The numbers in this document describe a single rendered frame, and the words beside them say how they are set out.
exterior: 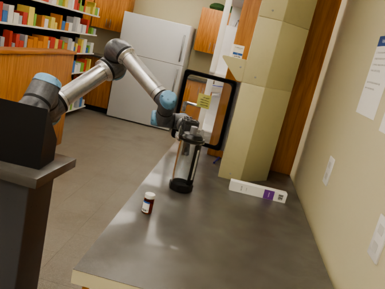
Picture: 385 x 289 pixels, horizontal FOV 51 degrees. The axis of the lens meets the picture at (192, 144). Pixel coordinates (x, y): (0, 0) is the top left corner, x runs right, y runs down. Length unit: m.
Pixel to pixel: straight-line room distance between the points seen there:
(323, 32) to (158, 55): 4.86
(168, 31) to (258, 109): 5.09
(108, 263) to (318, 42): 1.64
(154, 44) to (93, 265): 6.03
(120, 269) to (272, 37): 1.24
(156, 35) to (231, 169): 5.15
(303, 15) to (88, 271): 1.47
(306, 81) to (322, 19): 0.32
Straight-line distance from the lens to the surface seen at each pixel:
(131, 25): 7.04
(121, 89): 7.11
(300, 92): 2.30
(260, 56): 1.90
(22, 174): 1.60
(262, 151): 2.02
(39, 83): 1.76
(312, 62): 2.30
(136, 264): 1.13
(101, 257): 1.13
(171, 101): 1.75
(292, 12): 1.95
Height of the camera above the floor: 1.53
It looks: 14 degrees down
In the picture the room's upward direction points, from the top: 13 degrees clockwise
